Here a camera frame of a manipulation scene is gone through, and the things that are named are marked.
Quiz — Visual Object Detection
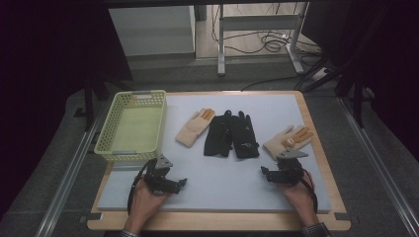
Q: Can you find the beige glove with orange fingertips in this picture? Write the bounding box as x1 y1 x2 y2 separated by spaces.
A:
175 108 216 148

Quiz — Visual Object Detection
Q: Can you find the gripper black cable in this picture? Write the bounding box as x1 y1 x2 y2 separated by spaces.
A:
126 158 157 215
300 168 319 214

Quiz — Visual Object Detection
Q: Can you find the person's left hand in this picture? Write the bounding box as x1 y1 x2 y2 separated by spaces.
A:
126 175 171 229

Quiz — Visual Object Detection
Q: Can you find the grey cabinet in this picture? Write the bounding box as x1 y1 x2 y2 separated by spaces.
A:
108 5 197 61

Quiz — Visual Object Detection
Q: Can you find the white foam mat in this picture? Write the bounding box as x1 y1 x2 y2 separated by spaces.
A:
97 93 332 214

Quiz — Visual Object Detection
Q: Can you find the black stand post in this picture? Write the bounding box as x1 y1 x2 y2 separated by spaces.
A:
83 77 97 132

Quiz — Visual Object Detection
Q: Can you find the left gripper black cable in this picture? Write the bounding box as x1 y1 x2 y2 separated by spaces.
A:
126 158 157 215

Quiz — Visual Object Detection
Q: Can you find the pale green plastic basket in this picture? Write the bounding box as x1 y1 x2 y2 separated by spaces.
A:
93 89 168 163

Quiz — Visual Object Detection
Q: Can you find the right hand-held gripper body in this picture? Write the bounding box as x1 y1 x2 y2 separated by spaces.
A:
274 149 309 188

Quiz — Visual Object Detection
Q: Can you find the white metal desk frame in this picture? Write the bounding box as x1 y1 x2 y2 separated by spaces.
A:
216 2 309 77

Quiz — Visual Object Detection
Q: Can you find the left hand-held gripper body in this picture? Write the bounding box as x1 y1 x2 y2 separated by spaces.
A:
142 153 177 196

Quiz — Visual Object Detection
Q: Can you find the beige glove with round tag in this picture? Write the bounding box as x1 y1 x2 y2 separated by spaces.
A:
262 124 314 161

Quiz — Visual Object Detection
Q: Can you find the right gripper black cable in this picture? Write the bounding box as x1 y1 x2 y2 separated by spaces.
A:
300 168 319 214

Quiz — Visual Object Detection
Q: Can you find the plain black glove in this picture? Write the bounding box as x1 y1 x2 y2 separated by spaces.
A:
203 110 235 158

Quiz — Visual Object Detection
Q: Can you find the tangle of black floor cables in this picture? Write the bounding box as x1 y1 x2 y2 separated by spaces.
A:
211 3 322 56

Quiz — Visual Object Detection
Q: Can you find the metal floor rail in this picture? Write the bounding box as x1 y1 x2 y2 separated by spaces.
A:
337 97 419 237
34 102 110 237

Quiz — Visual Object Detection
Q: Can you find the long black floor cable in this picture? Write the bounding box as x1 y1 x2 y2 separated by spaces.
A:
240 74 299 92

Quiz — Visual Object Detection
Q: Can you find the black tripod stand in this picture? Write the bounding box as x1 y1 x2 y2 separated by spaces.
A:
293 53 368 129

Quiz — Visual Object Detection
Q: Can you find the person's right hand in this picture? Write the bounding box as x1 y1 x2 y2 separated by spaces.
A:
279 170 319 229

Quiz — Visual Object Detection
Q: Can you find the white power strip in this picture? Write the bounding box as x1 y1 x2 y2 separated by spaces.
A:
310 66 329 82

